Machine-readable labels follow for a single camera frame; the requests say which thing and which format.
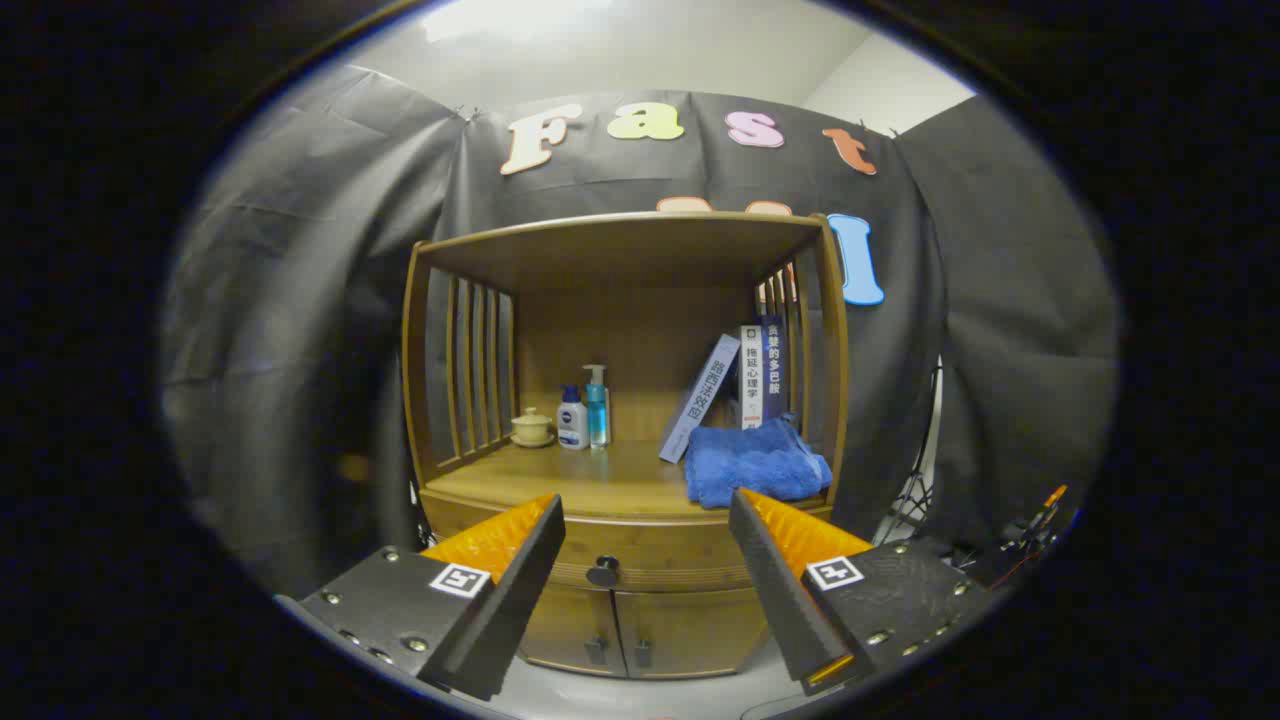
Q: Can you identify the black device with orange tip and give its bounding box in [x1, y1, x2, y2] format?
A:
[985, 485, 1071, 591]

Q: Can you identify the beige lidded teacup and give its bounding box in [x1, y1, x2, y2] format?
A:
[510, 407, 557, 449]

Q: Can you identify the wooden drawer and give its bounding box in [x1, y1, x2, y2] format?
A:
[420, 488, 833, 593]

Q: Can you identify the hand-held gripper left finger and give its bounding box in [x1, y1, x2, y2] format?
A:
[275, 492, 567, 703]

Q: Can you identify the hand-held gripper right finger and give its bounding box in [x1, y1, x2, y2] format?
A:
[727, 487, 1011, 698]

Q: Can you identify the blue folded towel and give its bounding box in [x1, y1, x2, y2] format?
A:
[684, 415, 834, 510]

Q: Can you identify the dark blue book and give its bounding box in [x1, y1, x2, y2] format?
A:
[760, 315, 788, 426]

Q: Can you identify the wooden countertop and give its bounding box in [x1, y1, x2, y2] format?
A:
[425, 440, 831, 521]

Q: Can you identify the blue pump bottle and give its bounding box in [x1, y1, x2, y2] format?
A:
[583, 364, 612, 448]

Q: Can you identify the lavender book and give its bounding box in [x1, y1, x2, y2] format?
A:
[659, 334, 742, 464]

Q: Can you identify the wooden cabinet door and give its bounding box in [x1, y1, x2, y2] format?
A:
[615, 588, 771, 681]
[520, 585, 626, 679]

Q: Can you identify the white lotion bottle blue cap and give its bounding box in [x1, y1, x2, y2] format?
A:
[556, 385, 591, 451]

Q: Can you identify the wooden cabinet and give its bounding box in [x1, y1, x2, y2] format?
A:
[402, 210, 851, 681]

